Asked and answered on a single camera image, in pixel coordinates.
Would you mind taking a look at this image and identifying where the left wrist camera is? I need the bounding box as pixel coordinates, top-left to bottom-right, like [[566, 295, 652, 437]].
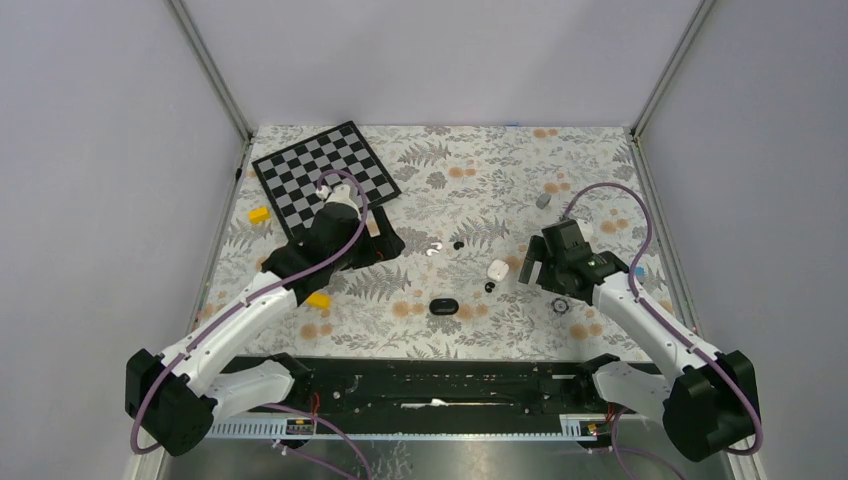
[[316, 183, 358, 208]]

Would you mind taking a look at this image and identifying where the white slotted cable duct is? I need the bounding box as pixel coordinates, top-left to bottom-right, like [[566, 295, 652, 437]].
[[206, 412, 609, 442]]

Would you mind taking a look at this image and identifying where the small grey block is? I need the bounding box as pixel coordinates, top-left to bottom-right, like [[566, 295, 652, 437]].
[[535, 193, 552, 210]]

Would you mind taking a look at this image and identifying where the yellow block far left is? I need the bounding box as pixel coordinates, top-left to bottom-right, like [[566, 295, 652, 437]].
[[248, 207, 271, 224]]

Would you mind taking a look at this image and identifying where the yellow block near arm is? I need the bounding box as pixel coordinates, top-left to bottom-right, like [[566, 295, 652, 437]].
[[305, 293, 332, 310]]

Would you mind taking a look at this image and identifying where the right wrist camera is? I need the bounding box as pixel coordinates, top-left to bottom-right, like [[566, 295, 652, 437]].
[[575, 219, 594, 242]]

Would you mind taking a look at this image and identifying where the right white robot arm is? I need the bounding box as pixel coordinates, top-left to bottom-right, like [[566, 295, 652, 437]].
[[518, 219, 762, 462]]

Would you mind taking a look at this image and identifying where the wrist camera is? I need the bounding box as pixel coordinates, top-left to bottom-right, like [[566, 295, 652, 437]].
[[575, 219, 594, 242], [316, 183, 358, 208]]

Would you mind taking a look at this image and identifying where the white earbud charging case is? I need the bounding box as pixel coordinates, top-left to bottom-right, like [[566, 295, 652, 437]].
[[486, 259, 510, 283]]

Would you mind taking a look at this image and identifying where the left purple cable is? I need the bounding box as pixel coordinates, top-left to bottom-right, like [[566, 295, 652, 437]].
[[129, 169, 371, 456]]

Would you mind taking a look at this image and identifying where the floral table mat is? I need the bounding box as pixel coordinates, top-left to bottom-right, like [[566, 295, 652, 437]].
[[244, 126, 647, 362]]

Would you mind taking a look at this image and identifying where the black earbud charging case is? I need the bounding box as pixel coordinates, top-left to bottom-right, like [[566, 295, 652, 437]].
[[429, 298, 460, 316]]

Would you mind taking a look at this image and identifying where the black white checkerboard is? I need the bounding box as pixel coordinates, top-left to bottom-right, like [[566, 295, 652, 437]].
[[252, 121, 401, 239]]

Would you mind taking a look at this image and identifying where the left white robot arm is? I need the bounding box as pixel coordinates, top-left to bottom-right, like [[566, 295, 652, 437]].
[[124, 201, 405, 456]]

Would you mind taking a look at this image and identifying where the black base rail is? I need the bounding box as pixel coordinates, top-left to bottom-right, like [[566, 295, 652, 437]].
[[234, 354, 621, 432]]

